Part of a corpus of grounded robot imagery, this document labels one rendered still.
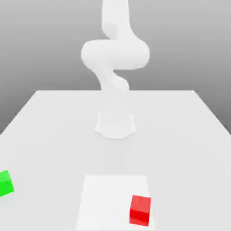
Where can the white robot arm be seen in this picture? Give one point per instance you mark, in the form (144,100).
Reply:
(115,54)

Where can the small red cube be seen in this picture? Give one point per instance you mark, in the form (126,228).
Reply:
(140,210)

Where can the small green cube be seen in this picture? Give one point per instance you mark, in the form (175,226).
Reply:
(5,183)

